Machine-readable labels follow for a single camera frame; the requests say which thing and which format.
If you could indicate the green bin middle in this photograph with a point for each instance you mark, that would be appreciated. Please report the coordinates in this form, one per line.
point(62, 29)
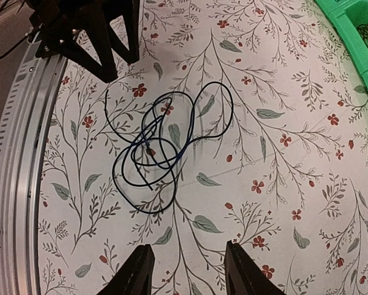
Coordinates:
point(345, 17)

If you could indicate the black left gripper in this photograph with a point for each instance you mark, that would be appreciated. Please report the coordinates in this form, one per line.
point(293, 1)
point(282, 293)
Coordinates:
point(60, 22)

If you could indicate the aluminium front frame rail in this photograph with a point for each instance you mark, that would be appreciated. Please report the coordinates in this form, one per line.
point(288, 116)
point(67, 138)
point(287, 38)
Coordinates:
point(24, 126)

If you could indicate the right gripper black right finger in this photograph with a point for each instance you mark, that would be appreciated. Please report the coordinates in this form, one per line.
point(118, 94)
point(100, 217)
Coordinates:
point(243, 276)

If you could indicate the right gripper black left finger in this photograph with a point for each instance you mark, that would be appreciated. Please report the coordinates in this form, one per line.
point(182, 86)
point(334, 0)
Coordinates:
point(135, 275)

